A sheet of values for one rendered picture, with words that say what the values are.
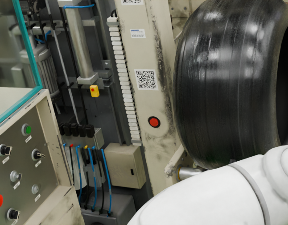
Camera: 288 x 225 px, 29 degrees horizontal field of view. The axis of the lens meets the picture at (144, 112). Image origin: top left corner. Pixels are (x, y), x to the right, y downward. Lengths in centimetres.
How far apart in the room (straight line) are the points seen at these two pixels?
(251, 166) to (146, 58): 96
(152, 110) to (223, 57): 42
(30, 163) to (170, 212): 106
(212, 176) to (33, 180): 106
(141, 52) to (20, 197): 59
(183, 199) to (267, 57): 80
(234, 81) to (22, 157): 70
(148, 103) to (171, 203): 107
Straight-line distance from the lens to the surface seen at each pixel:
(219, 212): 83
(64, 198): 193
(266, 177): 87
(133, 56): 181
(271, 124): 159
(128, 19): 176
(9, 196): 176
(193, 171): 186
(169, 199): 83
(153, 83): 182
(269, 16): 163
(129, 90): 189
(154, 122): 189
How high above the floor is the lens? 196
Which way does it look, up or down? 27 degrees down
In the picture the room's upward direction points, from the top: 11 degrees counter-clockwise
